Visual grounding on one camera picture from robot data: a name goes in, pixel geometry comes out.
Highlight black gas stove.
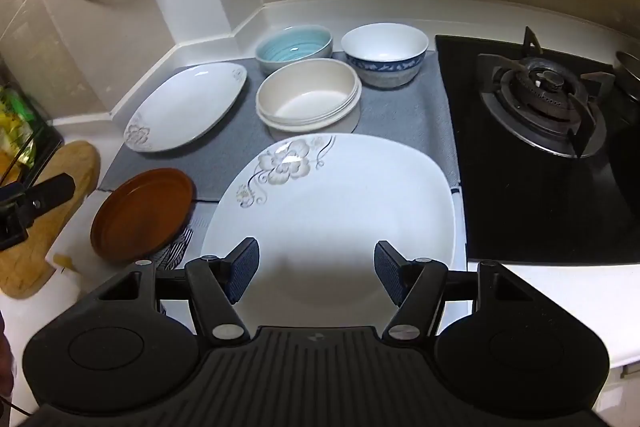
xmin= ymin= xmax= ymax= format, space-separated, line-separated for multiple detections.
xmin=436 ymin=30 xmax=639 ymax=265

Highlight teal glazed bowl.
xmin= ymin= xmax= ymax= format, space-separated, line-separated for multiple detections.
xmin=255 ymin=25 xmax=333 ymax=75

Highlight blue patterned white bowl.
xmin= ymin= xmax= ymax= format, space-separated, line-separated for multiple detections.
xmin=341 ymin=23 xmax=428 ymax=90

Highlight oval white floral plate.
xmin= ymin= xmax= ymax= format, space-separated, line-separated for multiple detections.
xmin=124 ymin=63 xmax=247 ymax=153

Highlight large square floral plate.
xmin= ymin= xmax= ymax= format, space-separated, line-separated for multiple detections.
xmin=202 ymin=133 xmax=456 ymax=326

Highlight grey dish mat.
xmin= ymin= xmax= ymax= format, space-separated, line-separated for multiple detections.
xmin=100 ymin=52 xmax=460 ymax=202

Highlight yellow green packages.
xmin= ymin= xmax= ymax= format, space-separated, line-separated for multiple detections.
xmin=1 ymin=84 xmax=37 ymax=168

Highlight brown round plate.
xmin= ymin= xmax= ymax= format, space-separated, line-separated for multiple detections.
xmin=90 ymin=168 xmax=194 ymax=263

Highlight black wire rack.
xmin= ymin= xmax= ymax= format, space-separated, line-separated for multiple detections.
xmin=0 ymin=61 xmax=63 ymax=186

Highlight cream bowls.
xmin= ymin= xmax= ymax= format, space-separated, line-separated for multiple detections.
xmin=255 ymin=58 xmax=362 ymax=134

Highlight wooden cutting board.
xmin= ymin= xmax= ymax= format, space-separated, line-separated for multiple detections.
xmin=1 ymin=141 xmax=101 ymax=299

